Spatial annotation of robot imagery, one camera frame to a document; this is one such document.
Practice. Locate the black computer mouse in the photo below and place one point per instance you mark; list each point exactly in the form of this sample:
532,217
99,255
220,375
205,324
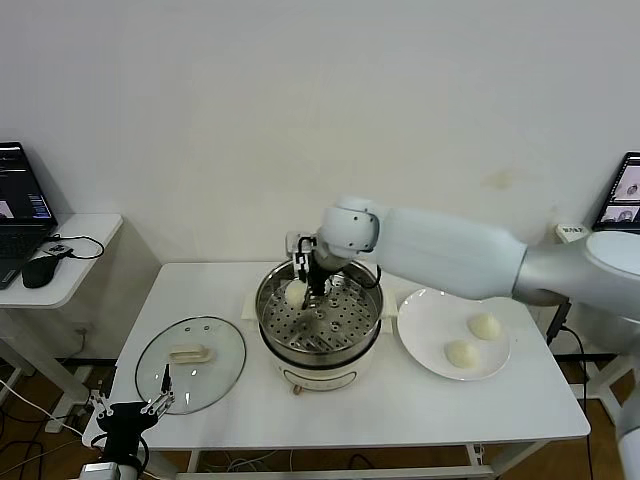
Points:
40,271

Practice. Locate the round glass pot lid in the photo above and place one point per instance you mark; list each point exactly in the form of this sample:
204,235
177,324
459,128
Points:
190,355

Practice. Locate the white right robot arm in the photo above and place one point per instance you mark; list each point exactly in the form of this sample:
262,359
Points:
450,250

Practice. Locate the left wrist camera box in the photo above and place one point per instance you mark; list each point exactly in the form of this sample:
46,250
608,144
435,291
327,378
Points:
100,471

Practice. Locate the small black usb hub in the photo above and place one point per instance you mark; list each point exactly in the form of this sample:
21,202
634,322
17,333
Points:
59,250

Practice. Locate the black laptop with dark screen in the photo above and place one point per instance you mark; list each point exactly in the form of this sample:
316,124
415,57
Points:
20,245

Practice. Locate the perforated steel steamer basket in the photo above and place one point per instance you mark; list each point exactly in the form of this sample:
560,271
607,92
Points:
345,320

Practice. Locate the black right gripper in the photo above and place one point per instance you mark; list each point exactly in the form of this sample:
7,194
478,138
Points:
317,277

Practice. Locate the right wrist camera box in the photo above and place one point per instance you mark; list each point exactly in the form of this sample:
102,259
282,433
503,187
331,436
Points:
295,245

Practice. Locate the round white plate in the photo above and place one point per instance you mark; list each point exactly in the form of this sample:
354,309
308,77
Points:
425,330

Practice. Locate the white electric cooker pot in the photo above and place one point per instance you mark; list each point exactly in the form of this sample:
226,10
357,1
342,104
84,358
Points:
320,377

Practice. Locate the white side table with label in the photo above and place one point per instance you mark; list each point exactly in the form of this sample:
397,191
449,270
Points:
619,416

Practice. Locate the grey laptop with pink windows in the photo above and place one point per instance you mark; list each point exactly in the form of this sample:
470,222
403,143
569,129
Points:
622,200

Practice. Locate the white steamed baozi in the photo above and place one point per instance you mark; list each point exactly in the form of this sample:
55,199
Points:
462,354
294,294
484,327

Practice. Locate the white work table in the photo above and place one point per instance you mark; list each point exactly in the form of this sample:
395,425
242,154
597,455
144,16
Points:
200,290

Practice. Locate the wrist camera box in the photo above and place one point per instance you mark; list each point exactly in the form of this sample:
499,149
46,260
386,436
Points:
295,245
100,471

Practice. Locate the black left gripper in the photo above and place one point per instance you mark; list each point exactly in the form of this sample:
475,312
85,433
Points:
125,425

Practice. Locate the white side table with mouse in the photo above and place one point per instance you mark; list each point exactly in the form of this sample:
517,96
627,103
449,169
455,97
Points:
85,235

